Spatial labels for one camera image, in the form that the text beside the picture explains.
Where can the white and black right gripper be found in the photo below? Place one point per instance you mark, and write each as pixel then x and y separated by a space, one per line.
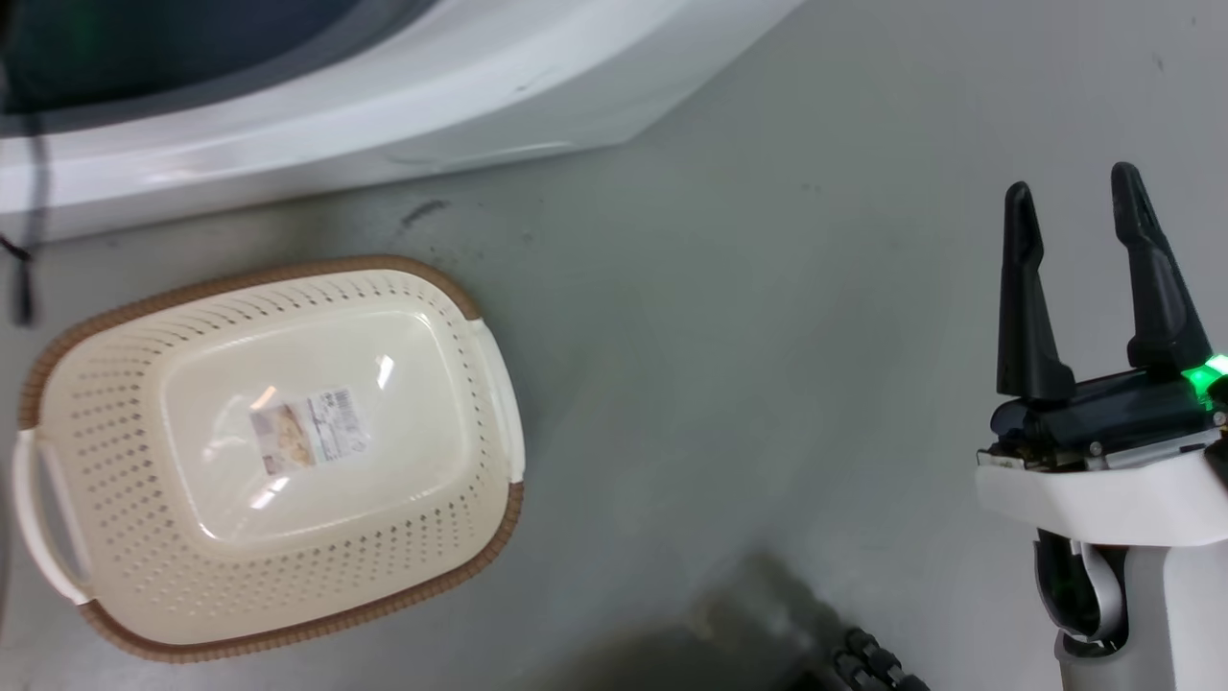
pixel 1113 461

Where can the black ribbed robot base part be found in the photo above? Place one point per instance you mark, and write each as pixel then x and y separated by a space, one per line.
pixel 878 664

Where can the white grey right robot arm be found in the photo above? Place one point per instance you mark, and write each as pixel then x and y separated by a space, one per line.
pixel 1142 614

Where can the white washing machine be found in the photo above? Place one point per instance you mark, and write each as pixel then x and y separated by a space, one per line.
pixel 403 86

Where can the cream perforated laundry basket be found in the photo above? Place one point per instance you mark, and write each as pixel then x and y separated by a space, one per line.
pixel 125 461

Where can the paper label sticker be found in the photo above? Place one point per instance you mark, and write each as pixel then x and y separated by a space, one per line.
pixel 309 429

